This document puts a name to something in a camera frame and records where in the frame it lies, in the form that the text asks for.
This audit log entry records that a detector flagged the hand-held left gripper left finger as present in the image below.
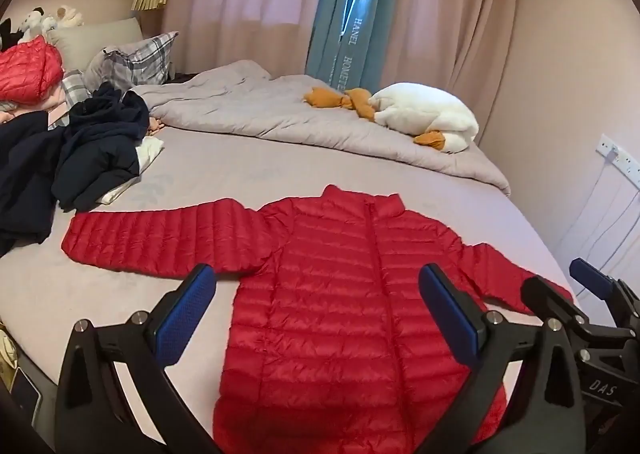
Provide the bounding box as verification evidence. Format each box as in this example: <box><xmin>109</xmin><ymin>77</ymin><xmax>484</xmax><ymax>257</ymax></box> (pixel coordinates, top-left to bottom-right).
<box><xmin>54</xmin><ymin>263</ymin><xmax>221</xmax><ymax>454</ymax></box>

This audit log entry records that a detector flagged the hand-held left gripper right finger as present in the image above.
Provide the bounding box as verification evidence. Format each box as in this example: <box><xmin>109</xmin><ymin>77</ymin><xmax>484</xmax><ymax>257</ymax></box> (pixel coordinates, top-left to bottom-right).
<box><xmin>415</xmin><ymin>261</ymin><xmax>587</xmax><ymax>454</ymax></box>

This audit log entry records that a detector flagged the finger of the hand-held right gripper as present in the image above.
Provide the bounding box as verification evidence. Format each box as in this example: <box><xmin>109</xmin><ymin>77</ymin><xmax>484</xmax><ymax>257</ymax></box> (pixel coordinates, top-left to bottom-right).
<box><xmin>520</xmin><ymin>277</ymin><xmax>592</xmax><ymax>351</ymax></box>
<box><xmin>569</xmin><ymin>257</ymin><xmax>640</xmax><ymax>331</ymax></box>

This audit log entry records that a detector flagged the red down jacket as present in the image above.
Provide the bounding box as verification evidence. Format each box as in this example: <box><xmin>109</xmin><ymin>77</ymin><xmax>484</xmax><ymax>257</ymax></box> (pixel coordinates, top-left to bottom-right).
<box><xmin>0</xmin><ymin>34</ymin><xmax>65</xmax><ymax>102</ymax></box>
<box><xmin>61</xmin><ymin>184</ymin><xmax>575</xmax><ymax>454</ymax></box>

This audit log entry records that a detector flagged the bed with pink sheet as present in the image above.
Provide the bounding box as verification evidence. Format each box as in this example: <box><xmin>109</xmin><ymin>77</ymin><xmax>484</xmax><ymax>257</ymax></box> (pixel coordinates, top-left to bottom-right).
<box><xmin>0</xmin><ymin>59</ymin><xmax>587</xmax><ymax>454</ymax></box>

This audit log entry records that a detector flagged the white cloth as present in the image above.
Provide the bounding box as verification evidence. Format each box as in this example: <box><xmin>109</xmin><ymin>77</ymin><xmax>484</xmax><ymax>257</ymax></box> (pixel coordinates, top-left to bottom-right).
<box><xmin>97</xmin><ymin>135</ymin><xmax>166</xmax><ymax>208</ymax></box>

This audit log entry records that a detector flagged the yellow bag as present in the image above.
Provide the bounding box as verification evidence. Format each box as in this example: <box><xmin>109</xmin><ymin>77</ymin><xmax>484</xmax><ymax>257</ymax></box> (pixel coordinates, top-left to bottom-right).
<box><xmin>0</xmin><ymin>321</ymin><xmax>22</xmax><ymax>389</ymax></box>

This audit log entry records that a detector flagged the navy hoodie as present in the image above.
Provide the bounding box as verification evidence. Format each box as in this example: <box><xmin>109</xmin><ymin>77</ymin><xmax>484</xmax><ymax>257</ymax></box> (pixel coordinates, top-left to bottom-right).
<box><xmin>51</xmin><ymin>82</ymin><xmax>151</xmax><ymax>213</ymax></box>

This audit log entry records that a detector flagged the white goose plush toy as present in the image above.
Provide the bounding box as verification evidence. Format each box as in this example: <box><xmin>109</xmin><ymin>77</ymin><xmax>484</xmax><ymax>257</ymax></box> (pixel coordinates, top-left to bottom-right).
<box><xmin>304</xmin><ymin>82</ymin><xmax>481</xmax><ymax>154</ymax></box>

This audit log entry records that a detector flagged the dark garment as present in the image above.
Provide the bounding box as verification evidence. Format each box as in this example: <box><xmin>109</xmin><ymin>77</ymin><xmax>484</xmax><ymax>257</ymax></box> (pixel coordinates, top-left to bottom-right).
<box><xmin>0</xmin><ymin>109</ymin><xmax>68</xmax><ymax>260</ymax></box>

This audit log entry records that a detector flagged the grey duvet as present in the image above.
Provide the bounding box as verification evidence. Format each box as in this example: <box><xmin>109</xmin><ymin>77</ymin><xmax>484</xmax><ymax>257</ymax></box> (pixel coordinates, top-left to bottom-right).
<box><xmin>131</xmin><ymin>59</ymin><xmax>512</xmax><ymax>197</ymax></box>

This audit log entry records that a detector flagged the pink garment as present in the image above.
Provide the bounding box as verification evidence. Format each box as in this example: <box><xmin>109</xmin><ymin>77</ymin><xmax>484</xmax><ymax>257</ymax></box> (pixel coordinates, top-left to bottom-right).
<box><xmin>0</xmin><ymin>82</ymin><xmax>72</xmax><ymax>131</ymax></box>

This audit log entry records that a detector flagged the plaid pillow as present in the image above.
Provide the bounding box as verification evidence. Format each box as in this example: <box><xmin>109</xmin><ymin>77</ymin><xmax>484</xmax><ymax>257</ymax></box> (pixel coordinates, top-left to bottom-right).
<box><xmin>84</xmin><ymin>31</ymin><xmax>180</xmax><ymax>91</ymax></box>

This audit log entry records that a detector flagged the grey pillow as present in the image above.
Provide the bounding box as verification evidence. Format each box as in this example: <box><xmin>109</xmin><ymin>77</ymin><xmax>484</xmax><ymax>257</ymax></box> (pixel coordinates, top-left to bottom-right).
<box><xmin>46</xmin><ymin>17</ymin><xmax>145</xmax><ymax>74</ymax></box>

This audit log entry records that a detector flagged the folded red down jacket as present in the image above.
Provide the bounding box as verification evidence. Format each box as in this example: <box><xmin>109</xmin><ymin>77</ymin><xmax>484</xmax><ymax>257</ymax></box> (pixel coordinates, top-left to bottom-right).
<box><xmin>0</xmin><ymin>34</ymin><xmax>65</xmax><ymax>102</ymax></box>

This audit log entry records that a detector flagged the blue curtain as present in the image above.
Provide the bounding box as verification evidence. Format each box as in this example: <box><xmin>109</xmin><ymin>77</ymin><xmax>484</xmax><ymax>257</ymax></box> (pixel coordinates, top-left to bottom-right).
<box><xmin>304</xmin><ymin>0</ymin><xmax>407</xmax><ymax>91</ymax></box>

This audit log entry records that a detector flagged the beige plush toy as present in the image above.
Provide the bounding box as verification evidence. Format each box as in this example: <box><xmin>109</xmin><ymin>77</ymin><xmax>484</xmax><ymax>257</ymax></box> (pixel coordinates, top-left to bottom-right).
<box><xmin>52</xmin><ymin>4</ymin><xmax>86</xmax><ymax>29</ymax></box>

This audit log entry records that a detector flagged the white cable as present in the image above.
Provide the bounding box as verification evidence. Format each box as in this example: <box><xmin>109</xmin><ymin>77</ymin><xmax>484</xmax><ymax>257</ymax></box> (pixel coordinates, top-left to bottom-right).
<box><xmin>549</xmin><ymin>151</ymin><xmax>640</xmax><ymax>262</ymax></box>

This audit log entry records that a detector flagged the white wall socket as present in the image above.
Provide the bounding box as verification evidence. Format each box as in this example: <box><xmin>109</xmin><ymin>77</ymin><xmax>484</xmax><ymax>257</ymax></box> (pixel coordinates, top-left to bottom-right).
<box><xmin>595</xmin><ymin>133</ymin><xmax>640</xmax><ymax>181</ymax></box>

